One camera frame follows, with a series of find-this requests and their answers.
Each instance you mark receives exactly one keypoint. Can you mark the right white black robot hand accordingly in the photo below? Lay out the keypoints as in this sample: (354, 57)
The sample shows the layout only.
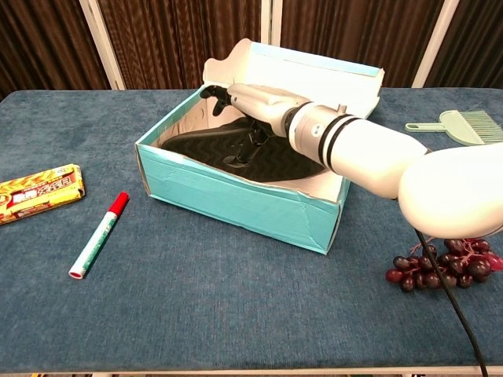
(263, 104)

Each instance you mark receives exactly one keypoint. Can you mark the black shoe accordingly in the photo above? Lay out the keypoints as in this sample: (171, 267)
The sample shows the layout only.
(204, 151)

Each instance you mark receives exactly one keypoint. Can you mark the teal cardboard shoe box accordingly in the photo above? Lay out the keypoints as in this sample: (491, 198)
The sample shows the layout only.
(236, 204)

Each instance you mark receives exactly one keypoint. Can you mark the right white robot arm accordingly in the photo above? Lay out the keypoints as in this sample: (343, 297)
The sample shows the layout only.
(373, 157)

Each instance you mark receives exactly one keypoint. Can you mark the pale green hand brush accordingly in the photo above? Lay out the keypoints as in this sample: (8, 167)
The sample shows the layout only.
(460, 123)

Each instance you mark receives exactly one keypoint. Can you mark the yellow red snack package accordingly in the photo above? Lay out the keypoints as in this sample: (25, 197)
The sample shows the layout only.
(39, 196)

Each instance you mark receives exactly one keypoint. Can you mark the brown curtain partition panel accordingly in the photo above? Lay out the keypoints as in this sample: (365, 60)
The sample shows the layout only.
(177, 43)
(43, 43)
(475, 43)
(353, 35)

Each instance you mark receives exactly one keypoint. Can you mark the red-capped white marker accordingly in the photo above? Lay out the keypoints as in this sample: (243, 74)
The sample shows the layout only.
(98, 235)

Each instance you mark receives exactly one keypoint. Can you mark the blue table mat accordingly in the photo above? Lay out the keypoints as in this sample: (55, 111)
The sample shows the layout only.
(196, 306)

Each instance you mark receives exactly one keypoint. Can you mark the dark red grape bunch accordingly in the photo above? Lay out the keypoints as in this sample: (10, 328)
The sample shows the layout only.
(456, 267)

